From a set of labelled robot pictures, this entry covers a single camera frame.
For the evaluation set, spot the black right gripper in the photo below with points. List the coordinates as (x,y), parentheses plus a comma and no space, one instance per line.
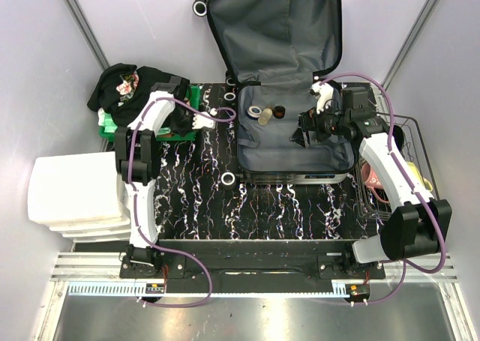
(310,121)

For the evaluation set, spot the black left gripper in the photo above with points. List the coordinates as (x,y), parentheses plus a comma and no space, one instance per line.
(182,130)

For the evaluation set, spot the black floral print garment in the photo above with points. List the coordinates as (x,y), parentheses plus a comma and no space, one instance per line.
(123,91)

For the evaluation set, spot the teal green garment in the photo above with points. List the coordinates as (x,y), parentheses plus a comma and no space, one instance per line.
(105,122)

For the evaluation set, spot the space astronaut hard-shell suitcase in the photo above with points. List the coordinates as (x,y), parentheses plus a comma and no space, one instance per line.
(274,51)

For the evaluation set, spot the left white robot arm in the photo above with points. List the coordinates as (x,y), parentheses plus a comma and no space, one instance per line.
(138,165)

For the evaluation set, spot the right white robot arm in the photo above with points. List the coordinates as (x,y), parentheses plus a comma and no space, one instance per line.
(416,230)

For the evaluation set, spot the small brown jar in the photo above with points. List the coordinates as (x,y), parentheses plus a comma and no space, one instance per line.
(279,112)

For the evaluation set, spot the blue lid round jar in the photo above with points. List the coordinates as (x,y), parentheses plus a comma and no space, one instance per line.
(254,112)

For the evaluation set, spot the pink patterned mug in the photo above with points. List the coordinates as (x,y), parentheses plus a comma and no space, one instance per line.
(372,182)

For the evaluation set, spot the black round object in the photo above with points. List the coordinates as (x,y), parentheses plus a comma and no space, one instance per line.
(398,136)

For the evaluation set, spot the white stacked storage bins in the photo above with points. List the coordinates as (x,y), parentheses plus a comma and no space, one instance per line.
(80,196)

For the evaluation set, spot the yellow mug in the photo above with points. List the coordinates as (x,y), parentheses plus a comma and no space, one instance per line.
(417,178)

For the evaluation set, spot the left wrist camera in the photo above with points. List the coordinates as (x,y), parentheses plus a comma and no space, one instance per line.
(181,88)

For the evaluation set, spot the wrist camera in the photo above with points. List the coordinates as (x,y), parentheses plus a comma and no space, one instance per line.
(181,88)
(354,98)

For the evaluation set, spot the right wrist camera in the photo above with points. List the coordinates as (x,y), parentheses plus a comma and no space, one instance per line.
(354,98)

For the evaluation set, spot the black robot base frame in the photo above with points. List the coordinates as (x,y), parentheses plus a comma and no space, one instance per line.
(274,263)

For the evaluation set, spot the aluminium rail frame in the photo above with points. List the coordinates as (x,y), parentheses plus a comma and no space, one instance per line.
(310,194)

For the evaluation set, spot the white cable duct strip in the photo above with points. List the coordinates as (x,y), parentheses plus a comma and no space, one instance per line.
(137,289)

